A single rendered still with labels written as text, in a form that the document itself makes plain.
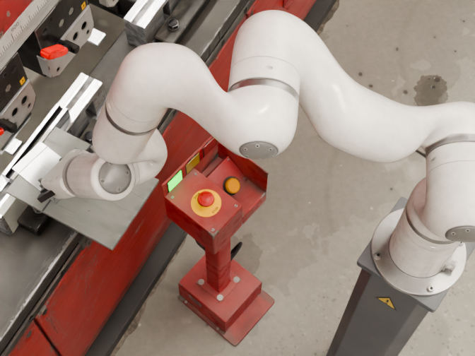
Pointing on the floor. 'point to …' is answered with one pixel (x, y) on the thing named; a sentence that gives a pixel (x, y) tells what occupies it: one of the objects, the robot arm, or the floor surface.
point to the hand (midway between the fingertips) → (56, 174)
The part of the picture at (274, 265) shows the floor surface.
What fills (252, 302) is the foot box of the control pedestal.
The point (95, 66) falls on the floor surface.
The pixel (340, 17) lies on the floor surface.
